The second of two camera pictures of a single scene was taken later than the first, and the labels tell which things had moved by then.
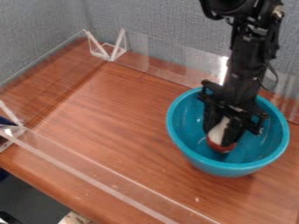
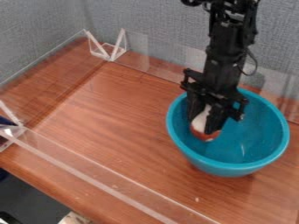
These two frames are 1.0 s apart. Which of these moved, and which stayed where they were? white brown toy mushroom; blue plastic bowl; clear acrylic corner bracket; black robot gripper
Moved: white brown toy mushroom; black robot gripper
Stayed: blue plastic bowl; clear acrylic corner bracket
